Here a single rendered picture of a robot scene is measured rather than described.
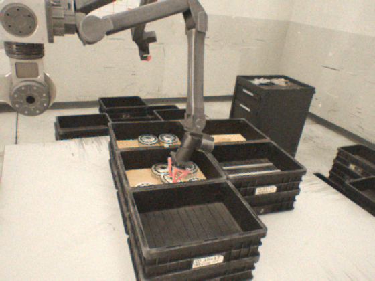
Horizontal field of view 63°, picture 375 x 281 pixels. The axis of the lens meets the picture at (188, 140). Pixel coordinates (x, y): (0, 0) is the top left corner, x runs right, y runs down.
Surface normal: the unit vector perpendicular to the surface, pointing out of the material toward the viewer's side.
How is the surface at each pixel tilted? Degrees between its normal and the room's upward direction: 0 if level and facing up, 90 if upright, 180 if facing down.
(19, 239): 0
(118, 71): 90
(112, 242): 0
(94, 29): 73
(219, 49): 90
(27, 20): 90
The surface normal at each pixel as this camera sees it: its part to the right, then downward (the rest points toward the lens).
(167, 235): 0.11, -0.89
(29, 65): 0.42, 0.44
